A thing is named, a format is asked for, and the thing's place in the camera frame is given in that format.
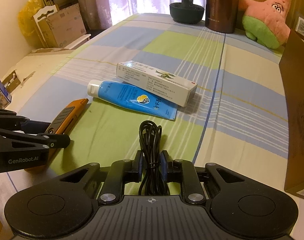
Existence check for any orange utility knife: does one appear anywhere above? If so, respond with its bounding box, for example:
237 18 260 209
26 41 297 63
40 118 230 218
24 99 89 173

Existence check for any pink curtain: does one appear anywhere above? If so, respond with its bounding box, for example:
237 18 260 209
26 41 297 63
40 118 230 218
74 0 175 30

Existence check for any white ointment box green bird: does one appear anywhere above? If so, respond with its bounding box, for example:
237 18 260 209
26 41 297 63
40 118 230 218
116 60 198 107

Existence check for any yellow plastic bag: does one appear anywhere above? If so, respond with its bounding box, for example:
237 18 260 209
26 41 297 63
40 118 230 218
18 0 46 48

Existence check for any white furniture piece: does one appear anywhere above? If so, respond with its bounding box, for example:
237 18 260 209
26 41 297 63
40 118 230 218
64 33 90 50

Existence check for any glass teapot black base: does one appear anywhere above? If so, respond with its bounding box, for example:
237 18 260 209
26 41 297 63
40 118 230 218
169 0 207 25

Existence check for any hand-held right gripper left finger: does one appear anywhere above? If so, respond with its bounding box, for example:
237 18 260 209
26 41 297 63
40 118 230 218
59 150 144 204

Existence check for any open cardboard box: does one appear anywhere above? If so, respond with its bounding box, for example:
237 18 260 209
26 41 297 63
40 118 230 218
33 5 87 48

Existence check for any plaid bed sheet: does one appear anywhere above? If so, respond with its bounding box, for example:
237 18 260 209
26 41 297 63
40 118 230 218
0 12 292 205

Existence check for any large brown cardboard box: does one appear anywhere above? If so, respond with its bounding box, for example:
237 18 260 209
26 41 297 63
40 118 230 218
278 30 304 200

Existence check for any blue printed box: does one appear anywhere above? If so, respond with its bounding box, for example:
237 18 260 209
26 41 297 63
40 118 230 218
0 71 12 109

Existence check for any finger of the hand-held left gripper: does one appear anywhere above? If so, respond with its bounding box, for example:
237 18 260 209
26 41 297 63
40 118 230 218
0 107 53 133
0 127 71 149

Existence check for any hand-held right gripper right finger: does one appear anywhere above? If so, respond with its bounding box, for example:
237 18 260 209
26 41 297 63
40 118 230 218
160 150 245 204

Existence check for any brown thermos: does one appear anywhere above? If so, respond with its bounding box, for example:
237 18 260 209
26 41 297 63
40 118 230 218
205 0 240 34

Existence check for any blue tube white cap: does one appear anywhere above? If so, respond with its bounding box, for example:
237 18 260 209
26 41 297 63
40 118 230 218
87 79 178 120

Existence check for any pink star plush toy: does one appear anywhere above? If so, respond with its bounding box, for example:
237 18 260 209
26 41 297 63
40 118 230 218
242 0 292 49

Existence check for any black cable bundle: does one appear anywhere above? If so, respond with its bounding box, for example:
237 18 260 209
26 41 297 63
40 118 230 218
138 120 171 196

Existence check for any flat cardboard sheet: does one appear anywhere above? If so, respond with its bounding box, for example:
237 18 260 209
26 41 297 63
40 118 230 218
29 46 73 55

